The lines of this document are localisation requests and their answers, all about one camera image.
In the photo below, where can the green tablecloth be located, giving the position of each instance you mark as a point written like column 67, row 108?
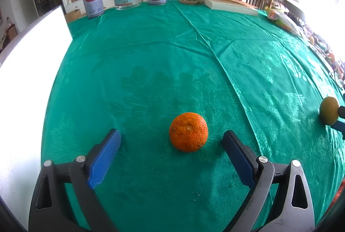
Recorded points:
column 161, row 72

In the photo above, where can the white snack bag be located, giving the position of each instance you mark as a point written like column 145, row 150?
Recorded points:
column 283, row 20

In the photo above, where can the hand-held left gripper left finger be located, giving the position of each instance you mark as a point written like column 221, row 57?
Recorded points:
column 103, row 159

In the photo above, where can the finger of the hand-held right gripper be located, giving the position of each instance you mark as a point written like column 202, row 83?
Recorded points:
column 342, row 111
column 341, row 126

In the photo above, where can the white cardboard box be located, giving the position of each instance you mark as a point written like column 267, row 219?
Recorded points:
column 32, row 72

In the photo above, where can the fruit basket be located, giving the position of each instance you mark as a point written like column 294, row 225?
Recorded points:
column 323, row 48

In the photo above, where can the greenish orange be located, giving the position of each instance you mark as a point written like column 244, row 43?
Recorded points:
column 328, row 110

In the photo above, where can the brown cardboard box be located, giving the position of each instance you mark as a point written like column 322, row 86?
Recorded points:
column 72, row 15

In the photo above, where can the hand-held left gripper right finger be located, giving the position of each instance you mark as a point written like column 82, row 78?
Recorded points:
column 241, row 160

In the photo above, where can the bumpy tangerine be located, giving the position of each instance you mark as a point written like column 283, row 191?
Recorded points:
column 188, row 132

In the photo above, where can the white book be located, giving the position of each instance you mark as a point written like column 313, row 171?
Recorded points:
column 231, row 5

